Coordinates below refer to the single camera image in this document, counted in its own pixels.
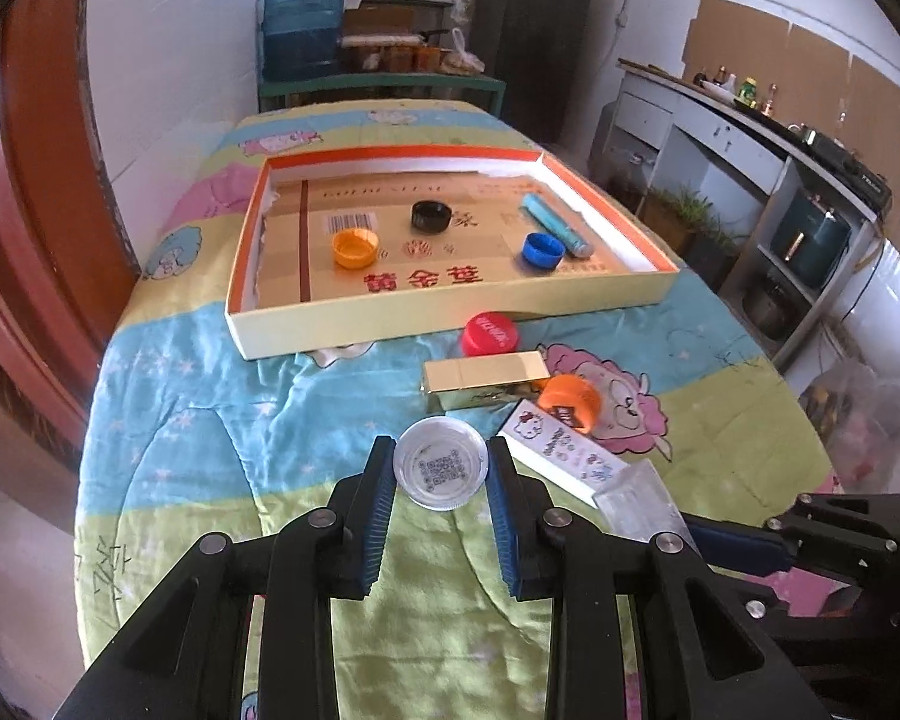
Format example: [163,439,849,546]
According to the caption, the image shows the black bottle cap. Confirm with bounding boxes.
[409,200,452,233]

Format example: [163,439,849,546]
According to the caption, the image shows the white bottle cap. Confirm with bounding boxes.
[392,418,490,513]

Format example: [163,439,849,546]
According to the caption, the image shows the plastic bag of clutter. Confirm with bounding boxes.
[799,356,900,496]

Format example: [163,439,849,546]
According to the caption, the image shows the red bottle cap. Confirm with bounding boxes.
[461,311,518,357]

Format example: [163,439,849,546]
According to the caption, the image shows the dark orange bottle cap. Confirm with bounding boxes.
[538,375,601,434]

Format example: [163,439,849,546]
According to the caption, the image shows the blue lighter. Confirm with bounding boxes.
[521,193,597,260]

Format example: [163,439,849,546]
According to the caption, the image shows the plastic bag of food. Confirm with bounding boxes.
[441,28,487,76]

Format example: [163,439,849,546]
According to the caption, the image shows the cardboard wall sheet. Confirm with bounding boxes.
[681,0,900,248]

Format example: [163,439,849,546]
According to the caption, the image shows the dark refrigerator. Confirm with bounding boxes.
[476,0,597,147]

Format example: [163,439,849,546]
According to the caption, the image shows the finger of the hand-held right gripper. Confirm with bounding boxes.
[709,568,871,642]
[681,493,900,586]

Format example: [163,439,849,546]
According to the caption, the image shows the green table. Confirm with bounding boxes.
[257,69,507,121]

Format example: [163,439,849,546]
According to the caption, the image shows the blue water jug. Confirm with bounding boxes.
[261,0,348,82]

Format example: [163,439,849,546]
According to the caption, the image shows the blue bottle cap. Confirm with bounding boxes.
[521,231,567,271]

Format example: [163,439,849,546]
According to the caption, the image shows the metal storage shelf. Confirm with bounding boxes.
[292,0,470,72]

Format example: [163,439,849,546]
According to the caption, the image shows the wooden door frame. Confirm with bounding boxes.
[0,0,140,511]

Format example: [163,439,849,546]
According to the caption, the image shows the potted green plants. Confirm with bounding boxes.
[641,187,747,293]

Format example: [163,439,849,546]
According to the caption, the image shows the white cartoon-print box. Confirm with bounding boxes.
[497,397,631,507]

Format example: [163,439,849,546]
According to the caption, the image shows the brown cardboard box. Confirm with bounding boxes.
[343,7,415,35]

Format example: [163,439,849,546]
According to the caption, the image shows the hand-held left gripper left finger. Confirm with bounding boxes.
[56,435,398,720]

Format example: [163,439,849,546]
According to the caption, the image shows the gold rectangular box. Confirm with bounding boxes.
[420,350,552,413]

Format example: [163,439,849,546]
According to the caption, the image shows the shallow cardboard box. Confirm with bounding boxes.
[225,148,682,362]

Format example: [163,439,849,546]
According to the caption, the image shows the metal pot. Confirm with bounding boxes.
[742,277,800,338]

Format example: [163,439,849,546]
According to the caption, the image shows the teal cooking pot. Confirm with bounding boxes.
[769,187,852,290]

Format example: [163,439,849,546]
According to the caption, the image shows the black gas stove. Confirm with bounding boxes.
[802,131,893,211]

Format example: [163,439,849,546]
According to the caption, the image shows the light orange bottle cap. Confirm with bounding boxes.
[331,229,382,269]

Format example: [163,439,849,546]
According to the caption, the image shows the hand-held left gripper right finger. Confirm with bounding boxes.
[486,436,833,720]

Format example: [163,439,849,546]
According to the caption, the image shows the grey kitchen counter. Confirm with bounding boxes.
[589,58,893,376]

